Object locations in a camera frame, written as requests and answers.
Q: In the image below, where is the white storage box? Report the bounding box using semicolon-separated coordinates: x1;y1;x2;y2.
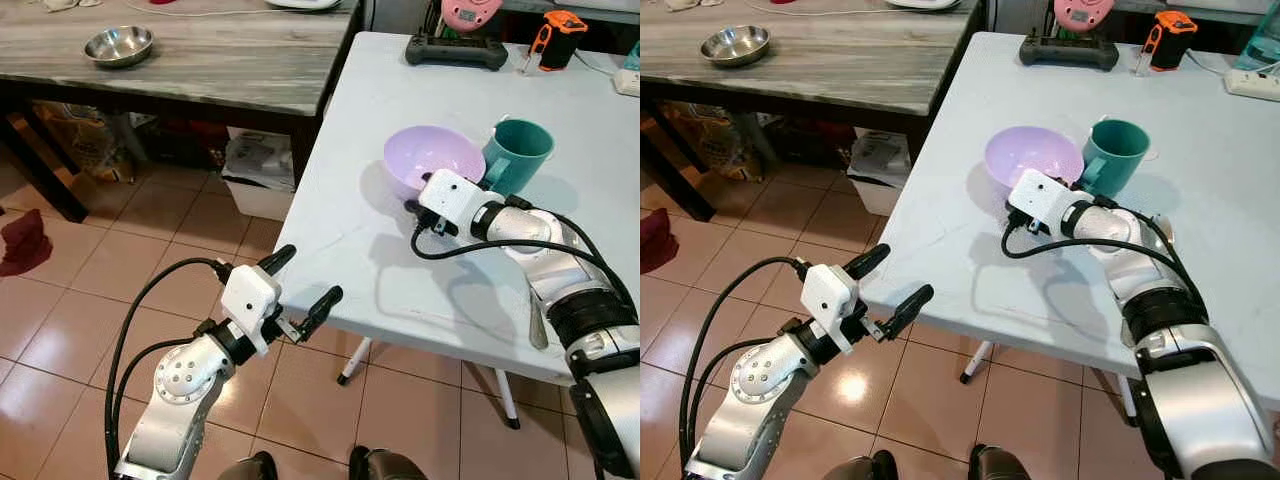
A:
847;129;907;218
221;127;298;223

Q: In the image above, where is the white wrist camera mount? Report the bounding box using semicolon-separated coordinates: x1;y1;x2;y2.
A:
220;264;284;357
1007;168;1072;234
800;264;867;357
417;170;487;237

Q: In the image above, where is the dark red cloth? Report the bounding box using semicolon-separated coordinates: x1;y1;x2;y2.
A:
640;206;680;275
0;207;54;279

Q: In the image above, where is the orange and black tool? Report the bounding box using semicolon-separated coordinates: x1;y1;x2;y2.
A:
1139;10;1199;74
526;10;590;74

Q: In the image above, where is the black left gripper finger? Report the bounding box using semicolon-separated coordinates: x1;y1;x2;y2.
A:
298;285;345;337
257;244;298;277
845;243;892;280
889;284;936;340

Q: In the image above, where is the black right robot foot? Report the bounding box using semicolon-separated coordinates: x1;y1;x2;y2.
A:
347;446;432;480
967;444;1037;480

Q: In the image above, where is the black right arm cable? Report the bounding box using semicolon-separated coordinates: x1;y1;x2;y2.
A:
1000;220;1196;297
409;222;639;311

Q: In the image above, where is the grey wood-top table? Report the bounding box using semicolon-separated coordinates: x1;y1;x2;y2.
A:
0;0;363;224
640;0;987;223

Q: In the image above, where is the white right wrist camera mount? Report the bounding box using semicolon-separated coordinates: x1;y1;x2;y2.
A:
1007;168;1072;234
417;170;487;237

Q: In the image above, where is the purple plastic bowl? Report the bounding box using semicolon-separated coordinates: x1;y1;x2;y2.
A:
384;125;488;203
985;126;1085;203

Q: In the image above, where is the printed plastic bag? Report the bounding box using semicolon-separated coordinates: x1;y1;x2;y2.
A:
34;99;138;185
658;99;763;183

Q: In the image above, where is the pink round device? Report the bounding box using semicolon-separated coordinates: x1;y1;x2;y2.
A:
1053;0;1114;35
441;0;502;36

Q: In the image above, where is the black handheld controller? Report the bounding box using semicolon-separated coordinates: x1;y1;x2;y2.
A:
1019;31;1120;72
404;32;510;72

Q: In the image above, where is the white folding table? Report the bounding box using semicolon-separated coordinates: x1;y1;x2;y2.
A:
860;31;1280;413
272;31;641;431

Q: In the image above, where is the teal plastic cup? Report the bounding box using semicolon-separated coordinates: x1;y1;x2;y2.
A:
481;119;555;199
1079;119;1152;199

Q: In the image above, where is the stainless steel bowl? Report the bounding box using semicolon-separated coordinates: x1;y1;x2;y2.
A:
700;25;772;69
84;26;155;70

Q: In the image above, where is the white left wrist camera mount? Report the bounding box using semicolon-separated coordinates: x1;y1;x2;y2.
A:
220;264;284;357
800;264;867;357

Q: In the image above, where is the metal spoon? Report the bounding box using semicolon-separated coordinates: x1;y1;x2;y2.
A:
527;298;550;352

